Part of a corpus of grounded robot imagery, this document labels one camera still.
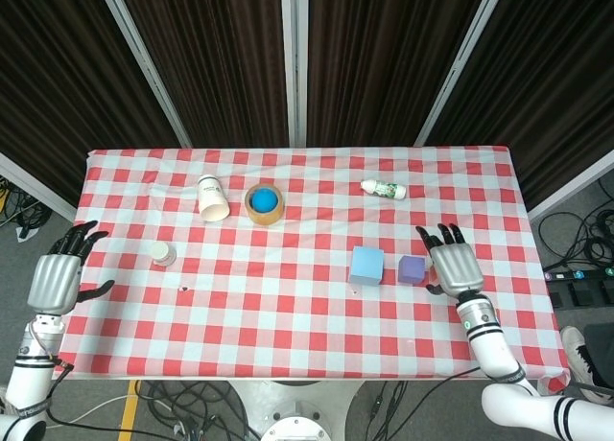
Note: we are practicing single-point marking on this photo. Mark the brown packing tape roll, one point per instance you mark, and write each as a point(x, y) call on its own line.
point(265, 216)

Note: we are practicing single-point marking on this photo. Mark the orange foam cube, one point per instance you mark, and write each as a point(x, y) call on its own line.
point(431, 272)

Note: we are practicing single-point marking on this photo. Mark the small white jar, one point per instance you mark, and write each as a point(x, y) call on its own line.
point(162, 254)

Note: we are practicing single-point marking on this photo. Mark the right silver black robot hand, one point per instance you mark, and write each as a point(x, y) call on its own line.
point(455, 268)

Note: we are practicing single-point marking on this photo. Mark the purple foam cube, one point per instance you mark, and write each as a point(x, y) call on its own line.
point(411, 270)

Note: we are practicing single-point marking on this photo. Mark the white partition base rail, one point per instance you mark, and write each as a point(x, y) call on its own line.
point(33, 184)
point(571, 189)

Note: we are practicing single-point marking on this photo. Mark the white paper cup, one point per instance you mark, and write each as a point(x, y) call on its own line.
point(212, 199)

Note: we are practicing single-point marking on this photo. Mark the white partition post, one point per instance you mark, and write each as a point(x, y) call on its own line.
point(144, 62)
point(294, 62)
point(460, 62)

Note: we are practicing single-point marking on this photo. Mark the light blue foam cube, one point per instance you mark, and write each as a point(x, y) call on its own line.
point(367, 264)

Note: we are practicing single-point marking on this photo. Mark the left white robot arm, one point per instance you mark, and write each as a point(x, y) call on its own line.
point(31, 378)

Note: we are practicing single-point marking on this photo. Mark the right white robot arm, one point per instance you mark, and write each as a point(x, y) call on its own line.
point(494, 350)

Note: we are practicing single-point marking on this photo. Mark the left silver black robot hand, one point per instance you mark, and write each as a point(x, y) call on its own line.
point(53, 280)

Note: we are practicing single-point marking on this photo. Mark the black power strip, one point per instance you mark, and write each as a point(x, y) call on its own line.
point(575, 274)

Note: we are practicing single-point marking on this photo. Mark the red white checkered tablecloth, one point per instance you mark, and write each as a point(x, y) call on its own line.
point(288, 307)

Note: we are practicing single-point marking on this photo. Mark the white sneaker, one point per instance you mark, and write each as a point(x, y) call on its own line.
point(578, 359)

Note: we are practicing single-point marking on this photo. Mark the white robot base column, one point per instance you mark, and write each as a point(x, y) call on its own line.
point(297, 402)

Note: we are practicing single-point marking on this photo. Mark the white plastic bottle green label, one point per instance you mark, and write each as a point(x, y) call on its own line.
point(384, 189)

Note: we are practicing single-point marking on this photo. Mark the blue ball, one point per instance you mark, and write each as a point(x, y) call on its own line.
point(265, 200)

